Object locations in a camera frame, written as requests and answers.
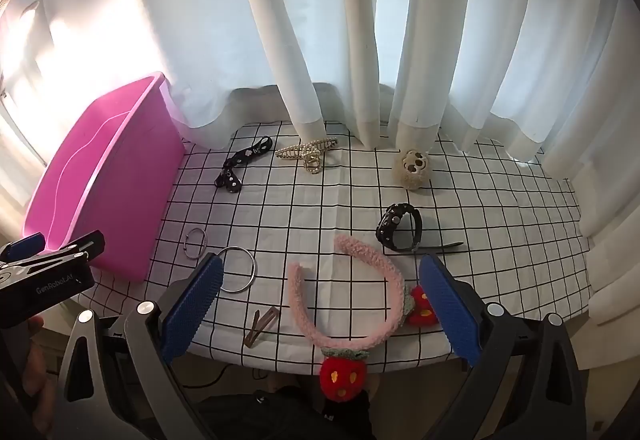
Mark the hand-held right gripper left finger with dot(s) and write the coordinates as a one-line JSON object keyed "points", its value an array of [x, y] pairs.
{"points": [[195, 310]]}

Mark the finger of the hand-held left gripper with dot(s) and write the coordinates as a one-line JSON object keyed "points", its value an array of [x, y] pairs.
{"points": [[22, 245], [75, 246]]}

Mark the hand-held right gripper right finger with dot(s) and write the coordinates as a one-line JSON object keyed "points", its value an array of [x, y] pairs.
{"points": [[450, 305]]}

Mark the brown hair clip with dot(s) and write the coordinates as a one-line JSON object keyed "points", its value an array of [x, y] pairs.
{"points": [[257, 327]]}

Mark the large silver bangle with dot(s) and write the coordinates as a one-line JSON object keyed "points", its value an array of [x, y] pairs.
{"points": [[255, 270]]}

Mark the small thin silver bangle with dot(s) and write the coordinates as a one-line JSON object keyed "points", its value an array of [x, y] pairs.
{"points": [[195, 229]]}

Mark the pink plastic bin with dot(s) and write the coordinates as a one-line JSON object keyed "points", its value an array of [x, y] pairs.
{"points": [[115, 170]]}

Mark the black studded wristband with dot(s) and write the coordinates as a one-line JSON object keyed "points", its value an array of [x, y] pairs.
{"points": [[390, 225]]}

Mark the pink fuzzy strawberry headband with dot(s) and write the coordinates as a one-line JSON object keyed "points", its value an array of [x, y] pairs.
{"points": [[300, 310]]}

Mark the person's left hand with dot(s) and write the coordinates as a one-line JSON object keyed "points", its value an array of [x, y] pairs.
{"points": [[40, 370]]}

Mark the black studded choker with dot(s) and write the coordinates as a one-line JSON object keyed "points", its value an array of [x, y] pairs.
{"points": [[232, 183]]}

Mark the pearl hair claw clip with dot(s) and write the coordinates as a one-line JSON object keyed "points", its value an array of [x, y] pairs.
{"points": [[310, 155]]}

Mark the white curtain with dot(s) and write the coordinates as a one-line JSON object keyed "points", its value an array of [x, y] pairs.
{"points": [[320, 20]]}

